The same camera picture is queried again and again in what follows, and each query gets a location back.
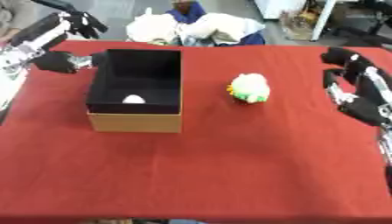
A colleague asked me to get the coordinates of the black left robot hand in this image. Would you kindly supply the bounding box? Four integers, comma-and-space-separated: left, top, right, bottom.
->
10, 10, 110, 74

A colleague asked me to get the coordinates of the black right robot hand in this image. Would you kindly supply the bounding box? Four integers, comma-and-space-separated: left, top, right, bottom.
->
319, 46, 392, 127

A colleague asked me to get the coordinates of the tan cardboard box black inside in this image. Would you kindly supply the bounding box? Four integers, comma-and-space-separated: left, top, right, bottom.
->
84, 48, 184, 134

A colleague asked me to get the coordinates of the person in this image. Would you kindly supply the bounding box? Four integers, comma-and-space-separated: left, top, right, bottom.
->
0, 0, 40, 45

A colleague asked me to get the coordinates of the white table leg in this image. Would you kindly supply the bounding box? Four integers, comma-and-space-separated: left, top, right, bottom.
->
309, 0, 340, 42

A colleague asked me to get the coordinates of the white egg-shaped object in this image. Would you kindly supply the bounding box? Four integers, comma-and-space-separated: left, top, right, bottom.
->
121, 94, 147, 104

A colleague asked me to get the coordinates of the white and green soft toy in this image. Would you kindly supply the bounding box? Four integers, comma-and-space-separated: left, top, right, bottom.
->
225, 73, 271, 104

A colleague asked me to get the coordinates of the pile of soft toys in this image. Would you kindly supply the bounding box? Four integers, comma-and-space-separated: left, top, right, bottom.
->
123, 7, 269, 47

